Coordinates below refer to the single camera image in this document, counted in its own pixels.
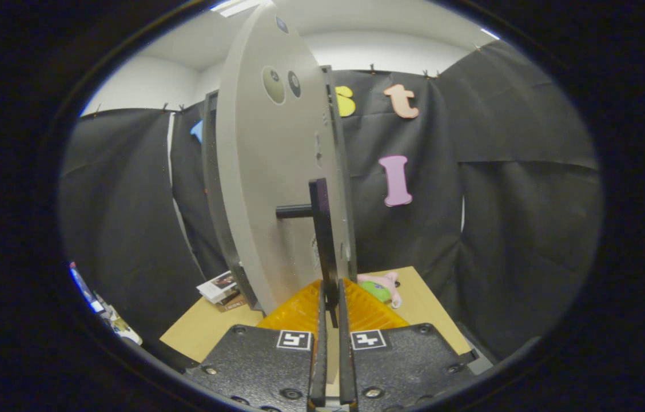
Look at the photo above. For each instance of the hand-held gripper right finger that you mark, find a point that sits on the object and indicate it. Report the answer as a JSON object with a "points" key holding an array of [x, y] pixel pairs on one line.
{"points": [[346, 366]]}

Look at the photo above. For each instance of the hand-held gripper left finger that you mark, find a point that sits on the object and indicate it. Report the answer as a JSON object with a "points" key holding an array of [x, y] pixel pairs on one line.
{"points": [[319, 366]]}

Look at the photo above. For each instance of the light grey shoe cabinet door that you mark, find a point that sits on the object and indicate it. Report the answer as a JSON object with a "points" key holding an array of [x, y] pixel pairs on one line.
{"points": [[265, 200]]}

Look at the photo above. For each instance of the dark grey shoe cabinet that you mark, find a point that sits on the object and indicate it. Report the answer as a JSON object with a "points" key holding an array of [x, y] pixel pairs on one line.
{"points": [[210, 171]]}

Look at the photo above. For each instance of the pink and green plush toy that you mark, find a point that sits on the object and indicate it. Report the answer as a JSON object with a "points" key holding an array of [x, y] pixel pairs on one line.
{"points": [[379, 288]]}

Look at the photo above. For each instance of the brown book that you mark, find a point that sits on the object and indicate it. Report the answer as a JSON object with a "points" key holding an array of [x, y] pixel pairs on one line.
{"points": [[233, 301]]}

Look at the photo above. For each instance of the white book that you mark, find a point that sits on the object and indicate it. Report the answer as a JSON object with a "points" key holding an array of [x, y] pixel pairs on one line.
{"points": [[218, 284]]}

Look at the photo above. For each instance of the black backdrop cloth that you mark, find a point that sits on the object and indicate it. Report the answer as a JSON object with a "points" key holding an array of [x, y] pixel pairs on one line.
{"points": [[500, 229]]}

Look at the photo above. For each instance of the colourful printed clutter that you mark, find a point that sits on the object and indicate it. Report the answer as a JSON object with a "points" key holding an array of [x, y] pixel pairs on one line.
{"points": [[96, 303]]}

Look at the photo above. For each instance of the small ceiling light panel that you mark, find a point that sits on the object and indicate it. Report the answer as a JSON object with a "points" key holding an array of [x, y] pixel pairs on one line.
{"points": [[490, 34]]}

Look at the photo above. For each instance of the long ceiling light panel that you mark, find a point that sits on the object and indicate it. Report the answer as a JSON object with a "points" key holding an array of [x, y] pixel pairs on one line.
{"points": [[237, 7]]}

